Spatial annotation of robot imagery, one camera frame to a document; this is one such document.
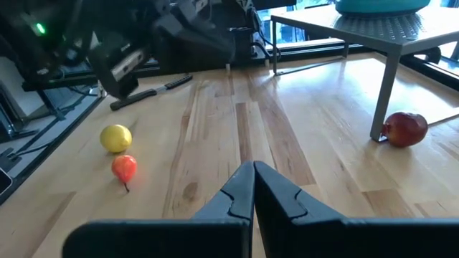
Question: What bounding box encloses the black kitchen knife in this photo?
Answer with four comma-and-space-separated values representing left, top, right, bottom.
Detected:
109, 74, 194, 112

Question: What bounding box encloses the gray perforated metal riser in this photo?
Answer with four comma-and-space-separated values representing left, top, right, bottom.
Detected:
270, 2, 459, 143

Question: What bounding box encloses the blue collapsible colander bowl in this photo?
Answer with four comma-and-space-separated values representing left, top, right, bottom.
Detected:
335, 0, 432, 16

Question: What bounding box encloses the dark left arm cable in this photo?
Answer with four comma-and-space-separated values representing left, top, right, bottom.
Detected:
247, 0, 283, 62

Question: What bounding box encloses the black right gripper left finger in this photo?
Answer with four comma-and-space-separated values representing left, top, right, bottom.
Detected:
62, 161, 255, 258

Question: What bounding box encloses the dark red toy apple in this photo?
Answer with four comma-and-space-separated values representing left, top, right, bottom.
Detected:
382, 111, 430, 148

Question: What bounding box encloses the yellow toy lemon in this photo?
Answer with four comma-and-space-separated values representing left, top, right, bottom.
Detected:
99, 124, 133, 154

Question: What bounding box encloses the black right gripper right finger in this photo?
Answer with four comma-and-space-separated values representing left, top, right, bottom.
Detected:
253, 161, 459, 258

